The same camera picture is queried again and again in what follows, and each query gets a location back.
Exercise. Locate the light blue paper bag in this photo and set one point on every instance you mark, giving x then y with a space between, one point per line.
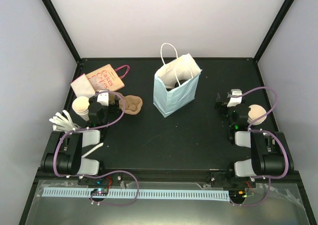
175 82

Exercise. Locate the white pink-edged napkin pack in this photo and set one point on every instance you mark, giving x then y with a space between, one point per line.
82 87

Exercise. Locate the paper cup stack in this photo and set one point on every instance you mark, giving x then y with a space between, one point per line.
255 112
80 106

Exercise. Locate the black coffee lid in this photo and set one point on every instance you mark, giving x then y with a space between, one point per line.
180 82
169 88

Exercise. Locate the black left frame post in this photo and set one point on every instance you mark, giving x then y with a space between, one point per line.
61 28

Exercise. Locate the single white paper straw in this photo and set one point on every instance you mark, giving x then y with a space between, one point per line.
92 150

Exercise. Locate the right paper cup stack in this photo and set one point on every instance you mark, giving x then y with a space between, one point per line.
255 112

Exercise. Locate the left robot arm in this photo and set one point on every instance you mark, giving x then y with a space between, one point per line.
65 152

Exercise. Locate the light blue slotted cable duct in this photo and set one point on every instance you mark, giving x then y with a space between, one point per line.
208 195

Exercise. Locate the brown Cakes paper bag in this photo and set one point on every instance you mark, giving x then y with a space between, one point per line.
107 78

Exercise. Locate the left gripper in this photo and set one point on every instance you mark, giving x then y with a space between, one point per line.
114 105

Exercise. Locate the black right frame post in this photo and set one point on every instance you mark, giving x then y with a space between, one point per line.
273 29

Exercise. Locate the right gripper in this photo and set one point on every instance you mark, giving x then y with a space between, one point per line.
221 104

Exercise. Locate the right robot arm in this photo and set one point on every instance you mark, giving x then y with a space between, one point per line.
270 155

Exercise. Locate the left paper cup stack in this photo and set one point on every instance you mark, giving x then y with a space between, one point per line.
80 106

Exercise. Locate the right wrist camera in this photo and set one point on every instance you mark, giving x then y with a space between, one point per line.
235 98

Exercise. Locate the black frame post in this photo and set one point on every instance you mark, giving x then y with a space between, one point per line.
273 29
61 28

